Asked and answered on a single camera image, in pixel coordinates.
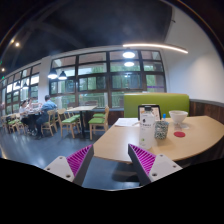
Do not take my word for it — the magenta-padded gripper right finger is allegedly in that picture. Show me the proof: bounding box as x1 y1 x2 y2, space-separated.
127 143 183 187

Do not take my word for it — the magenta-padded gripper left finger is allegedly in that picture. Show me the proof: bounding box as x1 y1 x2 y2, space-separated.
43 144 95 187

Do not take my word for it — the clear black-capped drink bottle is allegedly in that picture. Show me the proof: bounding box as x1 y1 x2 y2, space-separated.
138 105 156 150

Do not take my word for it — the green-patterned white mug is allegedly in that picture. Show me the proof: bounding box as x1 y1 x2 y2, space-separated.
154 120 170 140

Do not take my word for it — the flat round red coaster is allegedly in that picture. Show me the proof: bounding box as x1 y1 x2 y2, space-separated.
173 131 186 139

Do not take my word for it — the white bowl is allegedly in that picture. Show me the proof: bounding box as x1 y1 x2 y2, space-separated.
168 110 189 126

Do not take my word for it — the black-framed picture tablet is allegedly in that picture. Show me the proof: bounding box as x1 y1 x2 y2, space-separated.
137 104 162 122

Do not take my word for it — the white paper sheet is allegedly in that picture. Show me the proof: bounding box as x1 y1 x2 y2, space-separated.
114 117 141 128

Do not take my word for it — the green-seated wooden chairs group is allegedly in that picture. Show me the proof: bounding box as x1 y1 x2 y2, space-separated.
3 105 111 141

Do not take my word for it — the person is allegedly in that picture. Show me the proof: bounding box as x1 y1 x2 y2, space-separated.
18 99 31 131
34 94 58 140

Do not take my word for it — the wooden dining table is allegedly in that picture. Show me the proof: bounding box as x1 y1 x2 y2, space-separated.
65 105 98 139

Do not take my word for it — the green upholstered bench backrest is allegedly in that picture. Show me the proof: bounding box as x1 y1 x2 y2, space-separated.
123 92 191 119

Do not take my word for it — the dark-shaded pendant lamp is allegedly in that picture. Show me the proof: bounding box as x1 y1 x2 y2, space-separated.
122 48 137 60
58 70 68 81
47 68 59 80

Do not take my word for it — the curved linear ceiling light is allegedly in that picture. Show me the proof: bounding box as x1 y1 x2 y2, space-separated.
122 42 189 55

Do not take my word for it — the black-framed window wall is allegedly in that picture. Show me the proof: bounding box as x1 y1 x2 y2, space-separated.
1 49 167 114

